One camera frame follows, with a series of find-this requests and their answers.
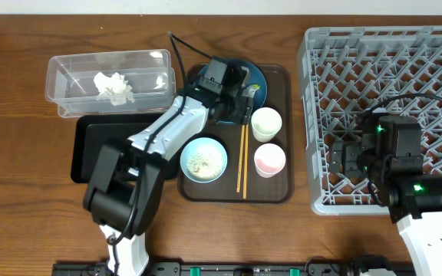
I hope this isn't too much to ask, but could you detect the green yellow snack wrapper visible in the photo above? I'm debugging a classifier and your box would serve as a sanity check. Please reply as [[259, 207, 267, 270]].
[[242, 84, 260, 97]]

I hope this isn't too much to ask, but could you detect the white cup green inside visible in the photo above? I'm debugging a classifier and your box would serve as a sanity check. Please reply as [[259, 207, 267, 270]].
[[251, 107, 282, 143]]

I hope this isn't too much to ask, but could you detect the light blue bowl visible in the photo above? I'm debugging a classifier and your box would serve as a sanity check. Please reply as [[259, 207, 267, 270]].
[[180, 137, 228, 183]]

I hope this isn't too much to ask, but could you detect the white rice food waste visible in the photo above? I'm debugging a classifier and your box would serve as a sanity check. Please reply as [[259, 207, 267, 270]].
[[187, 146, 223, 182]]

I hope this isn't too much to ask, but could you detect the white cup pink inside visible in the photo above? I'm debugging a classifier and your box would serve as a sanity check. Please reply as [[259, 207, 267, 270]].
[[254, 143, 286, 178]]

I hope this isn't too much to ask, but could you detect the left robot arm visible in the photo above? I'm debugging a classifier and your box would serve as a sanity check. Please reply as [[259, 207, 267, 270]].
[[83, 59, 254, 275]]

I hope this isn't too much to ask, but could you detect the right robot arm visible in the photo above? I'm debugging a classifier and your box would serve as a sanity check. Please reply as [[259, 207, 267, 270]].
[[329, 113, 442, 275]]

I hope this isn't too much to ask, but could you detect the grey dishwasher rack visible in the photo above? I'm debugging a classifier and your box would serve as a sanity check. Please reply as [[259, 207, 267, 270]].
[[297, 25, 442, 215]]

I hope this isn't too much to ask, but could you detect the clear plastic waste bin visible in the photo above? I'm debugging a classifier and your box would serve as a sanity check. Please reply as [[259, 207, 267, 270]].
[[45, 49, 176, 117]]

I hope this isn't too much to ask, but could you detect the black food waste tray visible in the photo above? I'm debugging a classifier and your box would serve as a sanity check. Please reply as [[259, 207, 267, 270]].
[[71, 113, 161, 183]]

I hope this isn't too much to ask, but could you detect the dark blue plate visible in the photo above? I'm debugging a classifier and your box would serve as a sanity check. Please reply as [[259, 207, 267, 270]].
[[188, 56, 268, 125]]

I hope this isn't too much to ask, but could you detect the left wooden chopstick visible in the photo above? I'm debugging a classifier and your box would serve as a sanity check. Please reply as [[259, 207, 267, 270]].
[[236, 125, 246, 193]]

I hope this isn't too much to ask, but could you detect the wooden chopstick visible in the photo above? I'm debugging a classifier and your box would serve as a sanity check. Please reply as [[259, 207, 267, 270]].
[[236, 125, 246, 193], [242, 125, 249, 199]]

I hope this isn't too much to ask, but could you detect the right wooden chopstick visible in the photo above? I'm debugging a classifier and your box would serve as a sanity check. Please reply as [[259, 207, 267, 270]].
[[242, 125, 249, 199]]

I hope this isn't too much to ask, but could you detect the brown serving tray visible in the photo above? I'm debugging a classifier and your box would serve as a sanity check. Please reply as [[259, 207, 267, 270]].
[[178, 64, 294, 204]]

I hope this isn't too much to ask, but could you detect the crumpled white tissue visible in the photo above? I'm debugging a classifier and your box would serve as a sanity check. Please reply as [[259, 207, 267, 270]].
[[94, 72, 135, 106]]

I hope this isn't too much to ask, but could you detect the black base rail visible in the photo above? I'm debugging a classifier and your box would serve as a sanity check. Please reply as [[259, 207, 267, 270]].
[[51, 261, 416, 276]]

